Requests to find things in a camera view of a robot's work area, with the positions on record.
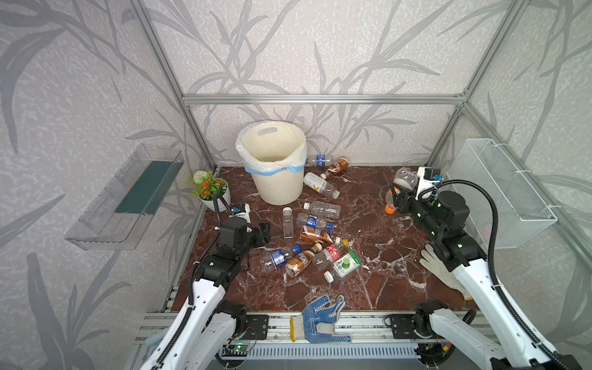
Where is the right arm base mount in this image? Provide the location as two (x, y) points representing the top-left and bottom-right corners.
(382, 314), (433, 340)

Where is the white bin liner bag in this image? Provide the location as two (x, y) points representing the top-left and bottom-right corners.
(235, 120), (307, 177)

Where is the green circuit board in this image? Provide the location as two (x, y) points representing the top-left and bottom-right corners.
(220, 341), (256, 358)

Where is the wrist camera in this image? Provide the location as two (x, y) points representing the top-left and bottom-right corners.
(416, 166), (443, 200)
(231, 203), (251, 224)

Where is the clear crushed plastic bottle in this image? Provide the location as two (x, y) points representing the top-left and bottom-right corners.
(303, 200), (341, 219)

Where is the clear acrylic wall shelf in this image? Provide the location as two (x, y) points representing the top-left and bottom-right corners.
(65, 144), (184, 251)

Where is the clear white-cap bottle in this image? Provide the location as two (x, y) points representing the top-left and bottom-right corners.
(282, 208), (294, 239)

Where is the orange cap clear bottle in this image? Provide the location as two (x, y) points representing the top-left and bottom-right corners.
(385, 167), (418, 214)

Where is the orange brown bottle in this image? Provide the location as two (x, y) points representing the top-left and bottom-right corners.
(300, 227), (342, 245)

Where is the brown tea bottle by wall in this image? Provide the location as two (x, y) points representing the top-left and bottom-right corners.
(320, 157), (349, 180)

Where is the blue dotted knit glove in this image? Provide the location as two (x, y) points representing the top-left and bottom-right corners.
(290, 295), (352, 345)

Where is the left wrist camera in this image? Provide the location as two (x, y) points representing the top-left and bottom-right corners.
(231, 203), (251, 224)

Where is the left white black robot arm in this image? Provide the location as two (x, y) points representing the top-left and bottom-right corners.
(141, 217), (271, 369)

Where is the white wire mesh basket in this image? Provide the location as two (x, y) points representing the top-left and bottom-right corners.
(446, 139), (557, 249)

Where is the brown tea bottle white cap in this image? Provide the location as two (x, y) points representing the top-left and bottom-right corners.
(285, 243), (323, 277)

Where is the small potted artificial plant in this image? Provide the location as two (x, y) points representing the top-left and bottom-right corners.
(191, 171), (231, 212)

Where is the white label bottle near bin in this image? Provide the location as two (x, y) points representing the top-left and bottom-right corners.
(304, 172), (340, 199)

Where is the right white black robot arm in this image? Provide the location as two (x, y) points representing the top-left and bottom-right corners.
(387, 180), (581, 369)

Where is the cream plastic waste bin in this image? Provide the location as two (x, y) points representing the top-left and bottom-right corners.
(236, 121), (308, 207)

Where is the aluminium front rail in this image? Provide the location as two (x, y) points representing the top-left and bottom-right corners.
(133, 310), (519, 345)

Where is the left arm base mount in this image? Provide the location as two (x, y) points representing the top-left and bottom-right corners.
(231, 314), (270, 341)

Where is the green label square bottle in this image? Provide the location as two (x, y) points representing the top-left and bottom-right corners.
(323, 251), (362, 284)

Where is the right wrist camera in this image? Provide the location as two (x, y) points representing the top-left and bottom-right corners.
(416, 166), (443, 200)

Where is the red label clear bottle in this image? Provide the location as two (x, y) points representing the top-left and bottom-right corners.
(311, 237), (350, 271)

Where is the blue label crushed bottle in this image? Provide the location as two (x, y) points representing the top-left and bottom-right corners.
(296, 213), (334, 233)

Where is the white knit work glove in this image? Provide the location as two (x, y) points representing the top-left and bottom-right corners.
(419, 245), (473, 301)

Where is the light blue handled brush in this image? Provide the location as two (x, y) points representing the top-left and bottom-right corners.
(144, 332), (162, 348)

